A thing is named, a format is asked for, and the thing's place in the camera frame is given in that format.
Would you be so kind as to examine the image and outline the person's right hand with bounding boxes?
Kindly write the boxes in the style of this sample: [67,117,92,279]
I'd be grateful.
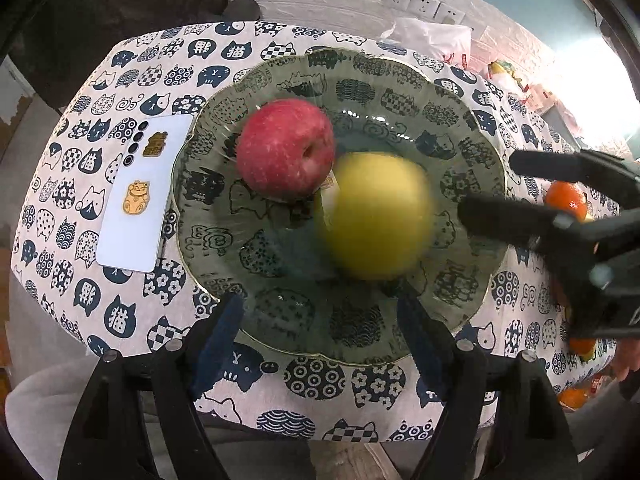
[612,339,640,383]

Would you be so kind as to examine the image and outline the black speaker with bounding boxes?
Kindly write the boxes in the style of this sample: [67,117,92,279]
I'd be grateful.
[220,0,261,23]

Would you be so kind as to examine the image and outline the red and white plastic bag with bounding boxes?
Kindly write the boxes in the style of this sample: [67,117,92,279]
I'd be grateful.
[487,59,531,91]

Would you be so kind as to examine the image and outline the cardboard boxes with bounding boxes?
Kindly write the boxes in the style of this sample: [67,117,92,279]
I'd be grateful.
[520,80,571,116]

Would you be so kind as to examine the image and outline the white plastic bag red print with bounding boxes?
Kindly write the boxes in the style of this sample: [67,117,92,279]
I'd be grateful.
[380,17,473,63]

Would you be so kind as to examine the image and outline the white smartphone with gold stickers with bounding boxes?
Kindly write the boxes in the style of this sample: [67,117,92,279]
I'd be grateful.
[95,114,195,274]

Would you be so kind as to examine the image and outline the red apple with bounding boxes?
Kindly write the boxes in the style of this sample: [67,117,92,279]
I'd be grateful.
[236,99,337,201]

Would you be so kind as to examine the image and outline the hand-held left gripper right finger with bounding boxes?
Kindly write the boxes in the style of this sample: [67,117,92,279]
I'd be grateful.
[397,295,583,480]

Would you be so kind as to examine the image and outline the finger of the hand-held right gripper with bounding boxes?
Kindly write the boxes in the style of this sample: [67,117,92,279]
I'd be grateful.
[459,195,640,286]
[509,149,640,196]

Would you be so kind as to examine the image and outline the cat-print tablecloth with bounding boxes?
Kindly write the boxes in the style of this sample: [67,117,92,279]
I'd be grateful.
[10,20,621,443]

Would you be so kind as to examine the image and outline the person's grey clothing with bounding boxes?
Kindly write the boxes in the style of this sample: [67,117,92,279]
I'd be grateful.
[5,360,151,480]

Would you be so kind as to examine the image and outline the green glass plate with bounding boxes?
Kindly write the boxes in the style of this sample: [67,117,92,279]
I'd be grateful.
[170,47,508,366]

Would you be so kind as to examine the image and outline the orange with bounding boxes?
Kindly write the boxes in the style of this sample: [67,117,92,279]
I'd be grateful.
[567,337,598,358]
[557,385,591,408]
[544,180,588,221]

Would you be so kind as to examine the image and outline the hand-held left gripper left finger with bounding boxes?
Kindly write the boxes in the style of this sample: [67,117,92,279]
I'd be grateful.
[57,294,245,480]

